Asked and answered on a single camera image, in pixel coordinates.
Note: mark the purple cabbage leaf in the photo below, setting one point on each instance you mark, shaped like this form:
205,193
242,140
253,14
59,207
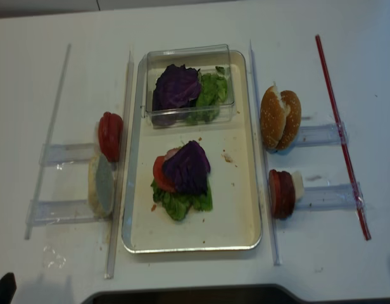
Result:
188,169

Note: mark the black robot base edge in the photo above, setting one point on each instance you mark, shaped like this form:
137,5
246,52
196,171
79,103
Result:
221,294

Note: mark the round pink meat slice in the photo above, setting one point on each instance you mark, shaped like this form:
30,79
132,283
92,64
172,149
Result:
171,153

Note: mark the tomato slice on tray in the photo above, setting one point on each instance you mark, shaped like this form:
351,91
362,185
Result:
160,179

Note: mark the green lettuce on tray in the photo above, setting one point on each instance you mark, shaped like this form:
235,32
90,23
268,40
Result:
177,205

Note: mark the green lettuce in container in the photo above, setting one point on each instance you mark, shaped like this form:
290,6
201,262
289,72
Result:
213,93

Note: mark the stacked meat patty slices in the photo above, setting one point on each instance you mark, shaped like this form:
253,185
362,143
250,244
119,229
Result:
283,194

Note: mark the white bread slice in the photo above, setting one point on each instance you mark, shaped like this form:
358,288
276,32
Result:
101,186

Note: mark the white cheese piece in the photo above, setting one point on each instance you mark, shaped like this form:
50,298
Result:
297,181

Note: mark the clear plastic container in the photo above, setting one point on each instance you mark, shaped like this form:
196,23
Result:
204,59

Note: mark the purple cabbage leaves in container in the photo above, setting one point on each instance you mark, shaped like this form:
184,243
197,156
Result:
176,88

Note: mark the cream metal baking tray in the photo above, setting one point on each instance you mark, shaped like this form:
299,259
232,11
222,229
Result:
232,147

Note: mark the left sesame bun half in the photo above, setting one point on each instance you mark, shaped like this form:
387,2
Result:
273,114

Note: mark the sesame bun half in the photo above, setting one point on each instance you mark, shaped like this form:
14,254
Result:
293,119
273,114

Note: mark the right sesame bun half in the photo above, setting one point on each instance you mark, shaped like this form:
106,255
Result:
293,119

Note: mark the upper right clear holder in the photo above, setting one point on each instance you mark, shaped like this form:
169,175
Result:
321,135

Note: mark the clear holder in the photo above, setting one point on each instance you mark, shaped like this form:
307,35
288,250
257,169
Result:
61,212
328,198
58,154
321,135

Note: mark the upper left clear holder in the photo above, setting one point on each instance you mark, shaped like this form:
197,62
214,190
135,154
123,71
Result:
58,154

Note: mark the clear far left strip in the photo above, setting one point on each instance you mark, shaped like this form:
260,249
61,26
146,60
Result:
49,135

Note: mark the lower right clear holder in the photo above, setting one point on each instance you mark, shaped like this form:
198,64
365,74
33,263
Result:
328,198

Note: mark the lower left clear holder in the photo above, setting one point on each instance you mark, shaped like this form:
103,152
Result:
61,212

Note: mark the red plastic strip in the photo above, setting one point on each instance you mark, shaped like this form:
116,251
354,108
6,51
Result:
357,193

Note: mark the black object bottom left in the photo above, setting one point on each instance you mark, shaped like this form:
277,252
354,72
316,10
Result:
7,288

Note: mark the clear rail left of tray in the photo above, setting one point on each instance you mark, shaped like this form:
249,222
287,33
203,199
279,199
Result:
113,238

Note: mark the clear rail of tray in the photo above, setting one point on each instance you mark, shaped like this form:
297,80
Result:
113,238
272,228

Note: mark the clear rail right of tray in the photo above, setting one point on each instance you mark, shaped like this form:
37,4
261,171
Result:
272,228

